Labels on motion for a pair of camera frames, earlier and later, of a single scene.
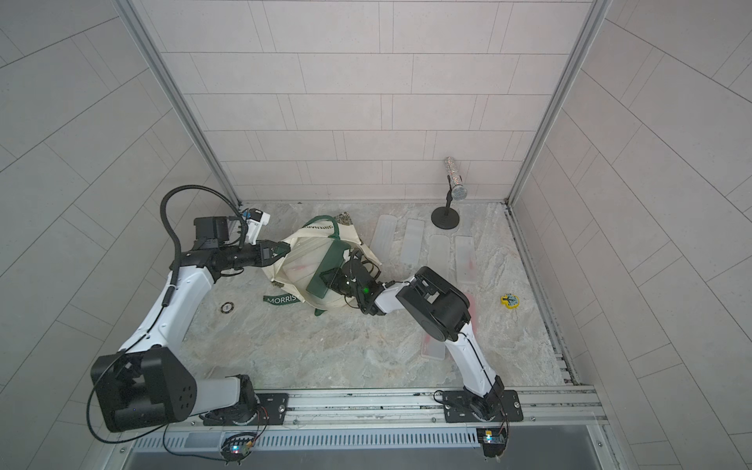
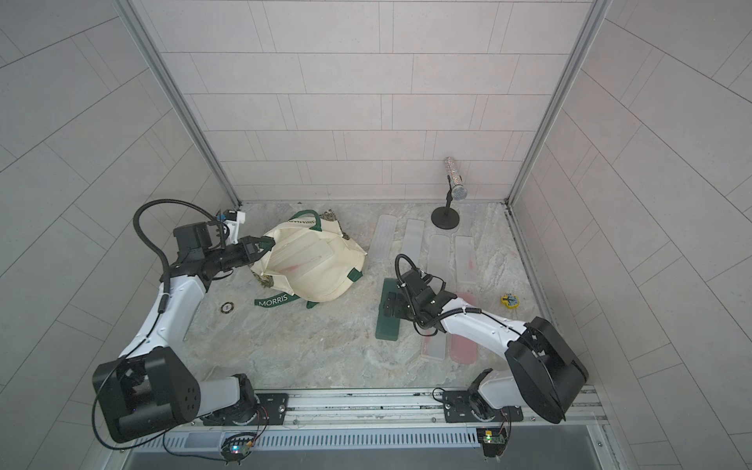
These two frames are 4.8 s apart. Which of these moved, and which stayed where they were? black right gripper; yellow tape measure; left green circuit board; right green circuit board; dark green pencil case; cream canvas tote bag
Moved: cream canvas tote bag; dark green pencil case; black right gripper
Stayed: left green circuit board; yellow tape measure; right green circuit board
